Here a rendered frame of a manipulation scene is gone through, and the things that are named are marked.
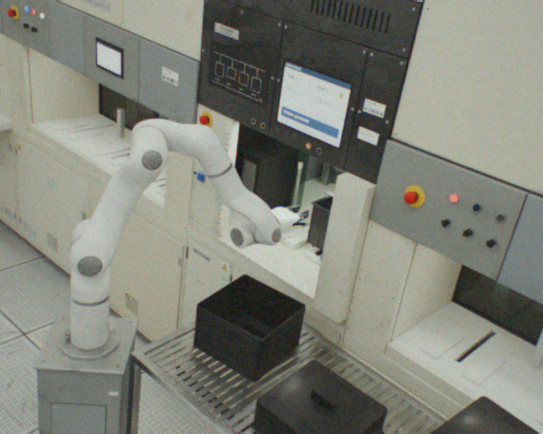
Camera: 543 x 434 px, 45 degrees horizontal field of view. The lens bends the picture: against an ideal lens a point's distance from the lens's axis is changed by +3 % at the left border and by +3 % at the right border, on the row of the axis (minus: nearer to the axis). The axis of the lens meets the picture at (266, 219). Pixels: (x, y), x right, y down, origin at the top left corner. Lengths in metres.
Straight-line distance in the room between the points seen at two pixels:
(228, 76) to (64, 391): 1.23
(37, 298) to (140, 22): 1.73
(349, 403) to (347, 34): 1.12
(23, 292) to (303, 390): 2.23
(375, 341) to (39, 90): 2.35
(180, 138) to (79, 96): 2.05
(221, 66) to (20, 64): 1.54
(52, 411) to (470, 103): 1.61
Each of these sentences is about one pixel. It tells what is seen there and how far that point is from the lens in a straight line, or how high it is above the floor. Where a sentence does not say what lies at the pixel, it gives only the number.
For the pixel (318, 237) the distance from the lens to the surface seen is 2.58.
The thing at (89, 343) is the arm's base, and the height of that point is 0.80.
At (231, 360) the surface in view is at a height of 0.80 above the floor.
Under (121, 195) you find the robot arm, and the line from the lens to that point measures 1.97.
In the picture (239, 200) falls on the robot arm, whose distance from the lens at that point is 2.02.
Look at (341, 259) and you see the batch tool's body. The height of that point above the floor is 1.12.
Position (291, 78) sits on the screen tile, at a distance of 2.25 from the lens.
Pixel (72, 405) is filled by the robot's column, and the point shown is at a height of 0.61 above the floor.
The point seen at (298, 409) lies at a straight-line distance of 1.99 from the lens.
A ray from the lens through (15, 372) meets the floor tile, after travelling 3.41.
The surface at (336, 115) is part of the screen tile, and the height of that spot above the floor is 1.57.
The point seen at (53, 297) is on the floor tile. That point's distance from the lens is 3.85.
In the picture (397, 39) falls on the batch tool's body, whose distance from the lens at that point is 1.99.
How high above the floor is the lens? 2.22
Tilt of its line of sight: 28 degrees down
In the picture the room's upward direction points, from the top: 8 degrees clockwise
